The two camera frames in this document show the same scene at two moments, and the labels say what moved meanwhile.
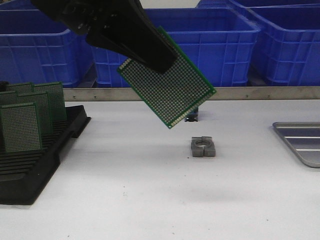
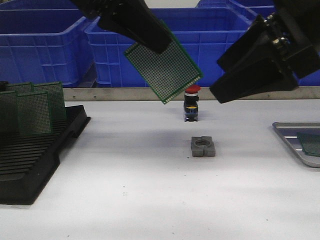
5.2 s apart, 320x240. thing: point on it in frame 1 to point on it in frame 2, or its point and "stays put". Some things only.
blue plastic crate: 222,42 stays put
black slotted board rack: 23,175 stays put
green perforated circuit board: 172,96 to 311,143
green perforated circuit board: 28,88 stays put
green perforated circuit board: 42,100 stays put
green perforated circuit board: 20,127 to 167,73
